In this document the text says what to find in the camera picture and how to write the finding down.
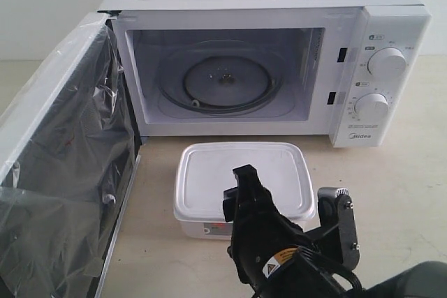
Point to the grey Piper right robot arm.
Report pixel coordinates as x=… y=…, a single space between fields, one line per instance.
x=427 y=279

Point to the white microwave door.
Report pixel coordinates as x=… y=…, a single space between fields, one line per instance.
x=69 y=154

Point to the white Midea microwave oven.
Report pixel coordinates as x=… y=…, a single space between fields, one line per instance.
x=326 y=45

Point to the upper white control knob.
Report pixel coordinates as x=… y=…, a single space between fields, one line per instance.
x=388 y=62

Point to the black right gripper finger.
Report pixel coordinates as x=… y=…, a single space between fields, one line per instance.
x=252 y=197
x=230 y=203

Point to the lower white timer knob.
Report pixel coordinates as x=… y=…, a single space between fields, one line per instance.
x=371 y=107

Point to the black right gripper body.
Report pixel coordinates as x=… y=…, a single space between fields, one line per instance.
x=276 y=258

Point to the white lidded plastic container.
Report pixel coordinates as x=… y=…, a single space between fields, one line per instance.
x=205 y=171

